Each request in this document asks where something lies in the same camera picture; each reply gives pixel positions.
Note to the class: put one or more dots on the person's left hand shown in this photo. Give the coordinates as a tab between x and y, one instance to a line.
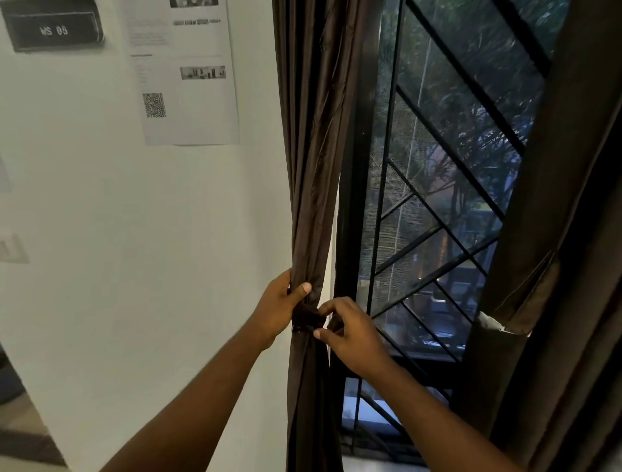
274	306

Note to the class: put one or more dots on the person's right hand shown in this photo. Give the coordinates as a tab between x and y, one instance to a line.
357	340

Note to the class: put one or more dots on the person's right thumb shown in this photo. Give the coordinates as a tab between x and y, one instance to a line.
326	335

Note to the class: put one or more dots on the person's left thumb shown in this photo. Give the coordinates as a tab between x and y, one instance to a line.
299	293

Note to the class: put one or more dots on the brown curtain tieback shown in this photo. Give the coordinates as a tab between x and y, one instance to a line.
307	318

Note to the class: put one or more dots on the brown curtain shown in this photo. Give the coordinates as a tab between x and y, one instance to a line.
316	160
549	253

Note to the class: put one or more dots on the person's right forearm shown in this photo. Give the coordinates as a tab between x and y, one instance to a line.
437	423

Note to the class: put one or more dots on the person's left forearm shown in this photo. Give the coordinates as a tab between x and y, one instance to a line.
192	403

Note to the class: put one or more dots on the black window grille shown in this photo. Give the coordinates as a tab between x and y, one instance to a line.
437	204

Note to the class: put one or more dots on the loose brown curtain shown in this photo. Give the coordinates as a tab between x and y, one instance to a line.
549	253

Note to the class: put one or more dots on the white printed paper sheet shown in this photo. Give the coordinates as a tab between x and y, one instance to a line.
184	73

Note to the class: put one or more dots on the black window frame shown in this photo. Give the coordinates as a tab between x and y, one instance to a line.
354	194

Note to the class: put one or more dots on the white wall switch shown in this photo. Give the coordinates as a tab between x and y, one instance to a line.
10	249

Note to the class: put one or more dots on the black wall sign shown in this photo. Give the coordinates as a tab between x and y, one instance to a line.
53	27

